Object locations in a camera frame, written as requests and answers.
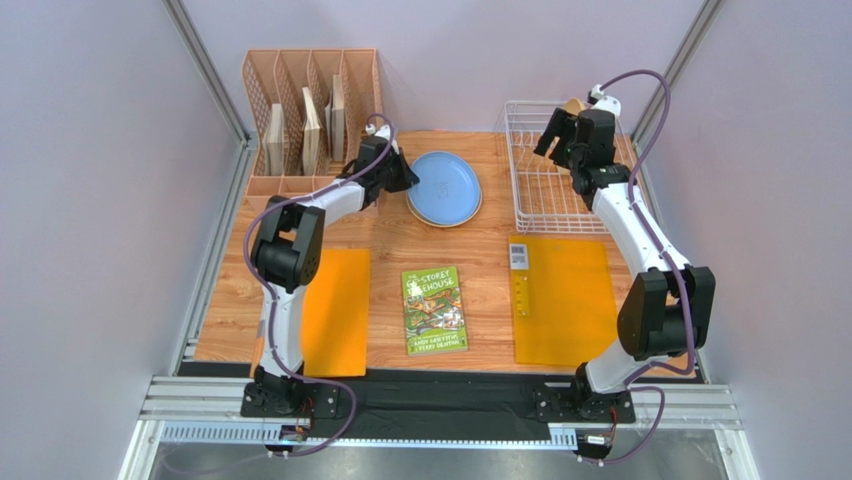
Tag blue plate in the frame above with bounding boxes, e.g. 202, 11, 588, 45
407, 151, 482, 197

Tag cream yellow plate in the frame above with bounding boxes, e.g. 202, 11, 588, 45
406, 194, 482, 228

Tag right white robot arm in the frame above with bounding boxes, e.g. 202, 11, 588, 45
534, 108, 716, 421

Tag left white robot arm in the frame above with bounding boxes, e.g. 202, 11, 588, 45
241, 134, 419, 418

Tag tan yellow plate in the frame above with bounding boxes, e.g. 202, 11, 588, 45
563, 97, 588, 116

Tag middle beige book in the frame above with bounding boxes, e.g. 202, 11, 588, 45
302, 87, 322, 176

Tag pink desk file organizer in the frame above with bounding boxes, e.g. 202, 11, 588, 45
242, 48, 384, 213

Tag left beige book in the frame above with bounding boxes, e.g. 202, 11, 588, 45
264, 103, 287, 176

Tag green children's book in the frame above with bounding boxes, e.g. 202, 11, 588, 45
401, 266, 469, 356

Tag left orange folder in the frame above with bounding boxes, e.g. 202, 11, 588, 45
275, 249, 371, 378

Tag orange folder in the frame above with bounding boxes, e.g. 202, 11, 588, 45
275, 249, 371, 378
508, 236, 617, 367

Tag right orange folder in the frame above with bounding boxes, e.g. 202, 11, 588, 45
508, 236, 617, 367

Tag black base mat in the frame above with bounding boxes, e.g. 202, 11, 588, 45
240, 367, 637, 442

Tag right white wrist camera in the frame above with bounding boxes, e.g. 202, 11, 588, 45
587, 84, 622, 120

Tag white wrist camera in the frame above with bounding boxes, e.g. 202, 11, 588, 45
587, 84, 622, 120
360, 124, 400, 162

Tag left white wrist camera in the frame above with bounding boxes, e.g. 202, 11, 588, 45
360, 124, 400, 162

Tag white wire dish rack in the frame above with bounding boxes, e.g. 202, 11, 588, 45
504, 100, 642, 234

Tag right aluminium frame post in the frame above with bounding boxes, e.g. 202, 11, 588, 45
631, 0, 725, 152

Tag aluminium frame post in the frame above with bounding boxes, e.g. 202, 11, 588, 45
162, 0, 251, 146
631, 0, 725, 152

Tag left aluminium frame post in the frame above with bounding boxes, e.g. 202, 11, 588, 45
162, 0, 251, 146

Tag aluminium front rail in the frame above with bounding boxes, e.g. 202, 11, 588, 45
120, 370, 759, 479

